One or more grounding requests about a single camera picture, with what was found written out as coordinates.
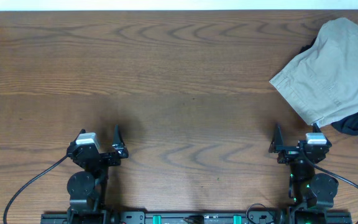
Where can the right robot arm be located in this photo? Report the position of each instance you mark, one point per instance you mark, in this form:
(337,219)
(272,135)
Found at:
(312,193)

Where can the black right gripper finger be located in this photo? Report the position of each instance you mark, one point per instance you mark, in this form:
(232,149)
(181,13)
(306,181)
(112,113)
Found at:
(276,144)
(315,128)

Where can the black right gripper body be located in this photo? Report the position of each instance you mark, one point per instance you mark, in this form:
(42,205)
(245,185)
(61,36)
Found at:
(288,155)

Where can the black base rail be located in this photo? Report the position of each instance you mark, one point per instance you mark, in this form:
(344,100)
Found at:
(253,216)

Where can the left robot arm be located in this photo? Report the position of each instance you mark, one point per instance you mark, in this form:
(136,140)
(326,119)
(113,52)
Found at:
(87,188)

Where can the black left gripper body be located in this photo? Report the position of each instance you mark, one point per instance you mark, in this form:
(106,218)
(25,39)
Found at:
(103,156)

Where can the khaki green shorts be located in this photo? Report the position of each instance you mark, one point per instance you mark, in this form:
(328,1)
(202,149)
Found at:
(341,29)

